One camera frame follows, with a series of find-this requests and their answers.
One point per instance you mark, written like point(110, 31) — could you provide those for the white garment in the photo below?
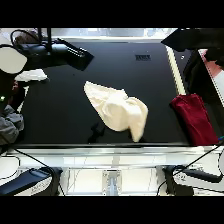
point(31, 75)

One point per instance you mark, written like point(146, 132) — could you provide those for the silver frame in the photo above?
point(110, 158)

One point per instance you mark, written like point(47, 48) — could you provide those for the red garment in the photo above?
point(196, 120)

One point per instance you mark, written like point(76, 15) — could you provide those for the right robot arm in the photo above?
point(196, 37)

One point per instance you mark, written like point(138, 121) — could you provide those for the cream garment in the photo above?
point(118, 110)

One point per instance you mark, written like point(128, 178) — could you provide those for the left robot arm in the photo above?
point(43, 55)

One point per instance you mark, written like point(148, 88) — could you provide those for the black garment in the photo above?
point(196, 78)

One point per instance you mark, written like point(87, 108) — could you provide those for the grey garment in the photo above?
point(10, 125)

